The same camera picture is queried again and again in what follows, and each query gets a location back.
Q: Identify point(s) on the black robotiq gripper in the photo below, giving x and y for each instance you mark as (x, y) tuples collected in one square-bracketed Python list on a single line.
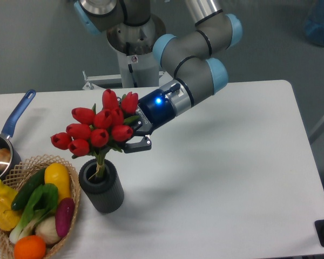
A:
[(154, 110)]

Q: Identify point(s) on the red tulip bouquet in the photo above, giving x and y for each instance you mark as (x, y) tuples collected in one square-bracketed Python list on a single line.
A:
[(96, 133)]

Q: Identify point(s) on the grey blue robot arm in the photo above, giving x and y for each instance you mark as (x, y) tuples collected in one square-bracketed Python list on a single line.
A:
[(182, 70)]

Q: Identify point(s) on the dark grey ribbed vase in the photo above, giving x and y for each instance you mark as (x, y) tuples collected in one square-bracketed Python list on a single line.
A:
[(106, 194)]

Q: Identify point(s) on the yellow lemon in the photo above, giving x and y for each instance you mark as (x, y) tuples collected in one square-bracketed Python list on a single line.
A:
[(58, 174)]

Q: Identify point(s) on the purple eggplant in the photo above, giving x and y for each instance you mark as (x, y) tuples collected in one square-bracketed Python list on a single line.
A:
[(64, 215)]

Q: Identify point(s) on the green bok choy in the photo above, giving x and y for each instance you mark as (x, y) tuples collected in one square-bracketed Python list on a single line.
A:
[(42, 202)]

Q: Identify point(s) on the green cucumber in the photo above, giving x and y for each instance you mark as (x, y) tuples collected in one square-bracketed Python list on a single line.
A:
[(22, 197)]

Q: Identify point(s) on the white garlic bulb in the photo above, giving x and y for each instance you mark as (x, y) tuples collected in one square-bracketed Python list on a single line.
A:
[(47, 231)]

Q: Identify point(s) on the bread roll in saucepan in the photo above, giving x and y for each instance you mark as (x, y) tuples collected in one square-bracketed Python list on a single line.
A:
[(5, 158)]

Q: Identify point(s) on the yellow bell pepper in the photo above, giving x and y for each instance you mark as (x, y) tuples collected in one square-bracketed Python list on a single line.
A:
[(8, 218)]

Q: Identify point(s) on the orange mandarin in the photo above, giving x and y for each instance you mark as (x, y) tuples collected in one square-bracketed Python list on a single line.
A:
[(30, 247)]

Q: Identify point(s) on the blue translucent bag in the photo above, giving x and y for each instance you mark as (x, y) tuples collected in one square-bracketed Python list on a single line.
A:
[(314, 24)]

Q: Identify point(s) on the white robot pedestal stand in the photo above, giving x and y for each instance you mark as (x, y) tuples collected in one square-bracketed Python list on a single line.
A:
[(133, 46)]

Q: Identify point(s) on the blue handled saucepan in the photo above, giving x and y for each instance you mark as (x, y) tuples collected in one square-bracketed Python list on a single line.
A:
[(9, 128)]

